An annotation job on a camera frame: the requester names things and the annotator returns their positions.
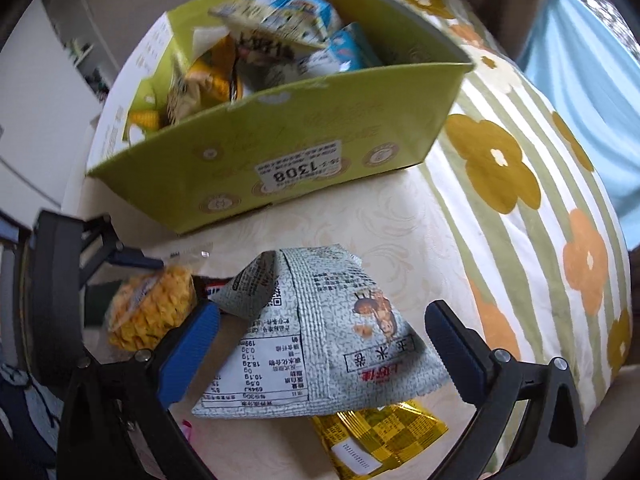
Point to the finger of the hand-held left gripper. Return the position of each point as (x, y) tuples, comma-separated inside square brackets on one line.
[(135, 259)]

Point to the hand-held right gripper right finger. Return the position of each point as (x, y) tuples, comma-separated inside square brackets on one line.
[(460, 355)]

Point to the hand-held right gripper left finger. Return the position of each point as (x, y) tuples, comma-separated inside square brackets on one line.
[(190, 355)]

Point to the yellow waffle packet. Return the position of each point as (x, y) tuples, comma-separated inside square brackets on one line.
[(150, 310)]

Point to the grey triangular snack bag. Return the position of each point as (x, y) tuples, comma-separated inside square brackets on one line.
[(320, 335)]

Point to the orange cake packet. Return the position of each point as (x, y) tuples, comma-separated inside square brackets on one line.
[(205, 85)]

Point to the green cardboard box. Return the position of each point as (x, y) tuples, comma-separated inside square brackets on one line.
[(320, 160)]

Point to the grey black-lettered snack bag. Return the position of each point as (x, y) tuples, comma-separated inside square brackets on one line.
[(270, 60)]

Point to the blue white snack packet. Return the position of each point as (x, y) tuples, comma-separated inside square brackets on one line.
[(280, 7), (347, 50)]

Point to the dark snack packet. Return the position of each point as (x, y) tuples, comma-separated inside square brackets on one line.
[(212, 287)]

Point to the pink snack packet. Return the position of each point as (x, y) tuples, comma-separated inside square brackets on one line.
[(187, 430)]

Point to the gold checked snack packet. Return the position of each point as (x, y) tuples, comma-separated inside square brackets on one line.
[(380, 435)]

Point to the blue patterned clothing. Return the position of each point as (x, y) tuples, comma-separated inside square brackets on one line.
[(27, 425)]

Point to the floral striped blanket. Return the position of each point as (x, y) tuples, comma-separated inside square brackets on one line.
[(500, 210)]

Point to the white cabinet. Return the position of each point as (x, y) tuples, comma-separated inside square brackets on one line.
[(40, 110)]

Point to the white patterned bed table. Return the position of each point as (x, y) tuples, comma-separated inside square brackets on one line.
[(350, 220)]

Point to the light blue cloth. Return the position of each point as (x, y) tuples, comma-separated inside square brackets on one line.
[(590, 85)]

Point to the brown curtain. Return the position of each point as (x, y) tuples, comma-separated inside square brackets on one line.
[(510, 0)]

